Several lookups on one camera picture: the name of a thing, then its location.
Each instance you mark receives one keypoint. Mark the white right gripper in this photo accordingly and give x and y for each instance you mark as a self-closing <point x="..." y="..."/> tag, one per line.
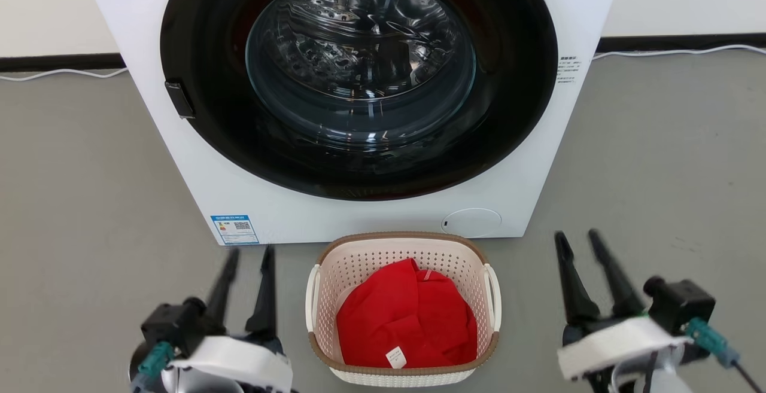
<point x="616" y="345"/>

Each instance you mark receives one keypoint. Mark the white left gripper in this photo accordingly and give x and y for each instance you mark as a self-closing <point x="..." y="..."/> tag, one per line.
<point x="239" y="363"/>

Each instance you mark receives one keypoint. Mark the cream perforated laundry basket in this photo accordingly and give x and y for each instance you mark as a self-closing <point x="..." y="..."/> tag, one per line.
<point x="359" y="261"/>

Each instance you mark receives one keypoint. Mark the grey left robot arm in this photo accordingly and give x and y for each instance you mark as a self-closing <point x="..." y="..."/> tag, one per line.
<point x="197" y="386"/>

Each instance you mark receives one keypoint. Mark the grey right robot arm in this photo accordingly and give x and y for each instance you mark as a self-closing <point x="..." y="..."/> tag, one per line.
<point x="658" y="378"/>

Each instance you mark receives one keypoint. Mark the blue energy label sticker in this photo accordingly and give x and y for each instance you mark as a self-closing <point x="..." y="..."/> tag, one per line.
<point x="234" y="229"/>

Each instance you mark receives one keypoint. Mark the white front-load washing machine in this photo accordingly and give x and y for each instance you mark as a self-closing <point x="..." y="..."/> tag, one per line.
<point x="335" y="219"/>

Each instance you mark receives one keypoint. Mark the round white filter cover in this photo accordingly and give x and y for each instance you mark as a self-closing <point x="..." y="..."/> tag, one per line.
<point x="471" y="223"/>

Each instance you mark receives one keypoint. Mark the red garment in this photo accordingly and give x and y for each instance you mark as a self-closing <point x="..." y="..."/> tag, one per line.
<point x="407" y="315"/>

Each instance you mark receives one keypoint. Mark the black round washer door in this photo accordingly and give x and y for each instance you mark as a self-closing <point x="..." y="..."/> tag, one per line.
<point x="209" y="136"/>

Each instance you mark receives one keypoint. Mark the small white text sticker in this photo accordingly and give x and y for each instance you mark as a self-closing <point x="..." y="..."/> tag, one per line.
<point x="568" y="70"/>

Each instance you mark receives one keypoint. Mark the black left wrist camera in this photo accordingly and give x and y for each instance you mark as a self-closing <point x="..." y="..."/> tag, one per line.
<point x="173" y="324"/>

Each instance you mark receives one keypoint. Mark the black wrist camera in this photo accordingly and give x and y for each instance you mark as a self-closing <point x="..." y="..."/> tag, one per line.
<point x="173" y="324"/>
<point x="682" y="303"/>

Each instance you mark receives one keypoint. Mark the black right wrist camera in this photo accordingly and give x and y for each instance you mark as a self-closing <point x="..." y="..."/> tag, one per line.
<point x="682" y="303"/>

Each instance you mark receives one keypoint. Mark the teal left camera connector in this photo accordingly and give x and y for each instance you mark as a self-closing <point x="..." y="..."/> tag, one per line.
<point x="154" y="362"/>

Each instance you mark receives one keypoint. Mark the teal camera connector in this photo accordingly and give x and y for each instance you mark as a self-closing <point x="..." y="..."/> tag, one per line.
<point x="709" y="339"/>
<point x="154" y="362"/>

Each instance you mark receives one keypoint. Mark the teal right camera connector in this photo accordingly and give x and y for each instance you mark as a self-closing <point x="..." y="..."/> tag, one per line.
<point x="709" y="339"/>

